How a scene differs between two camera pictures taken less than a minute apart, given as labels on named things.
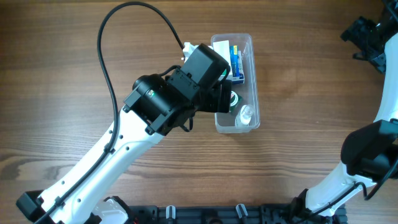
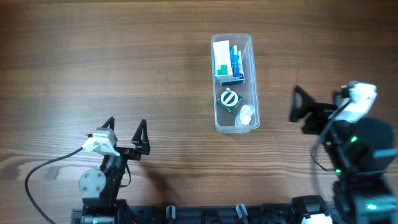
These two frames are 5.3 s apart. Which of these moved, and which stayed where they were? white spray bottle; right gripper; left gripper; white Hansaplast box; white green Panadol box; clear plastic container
Moved: white Hansaplast box; right gripper; left gripper
Stayed: clear plastic container; white spray bottle; white green Panadol box
